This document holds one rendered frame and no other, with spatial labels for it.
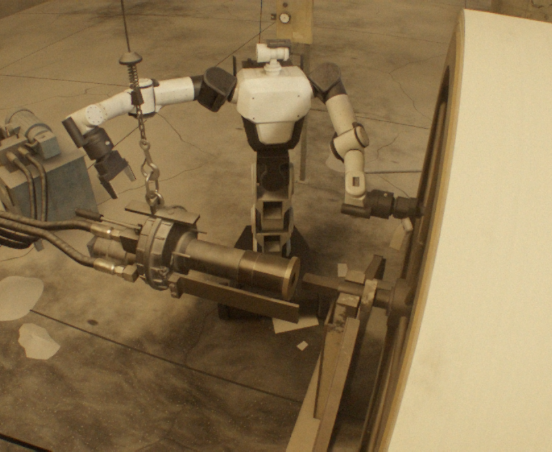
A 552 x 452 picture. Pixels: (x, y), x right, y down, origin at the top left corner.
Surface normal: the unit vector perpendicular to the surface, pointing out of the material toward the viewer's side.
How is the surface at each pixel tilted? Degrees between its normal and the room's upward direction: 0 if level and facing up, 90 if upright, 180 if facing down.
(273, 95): 87
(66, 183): 90
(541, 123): 24
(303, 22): 90
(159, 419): 0
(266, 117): 87
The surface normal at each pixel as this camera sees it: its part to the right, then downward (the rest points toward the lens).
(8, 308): 0.04, -0.59
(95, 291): 0.00, -0.78
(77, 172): 0.72, 0.44
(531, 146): -0.15, -0.43
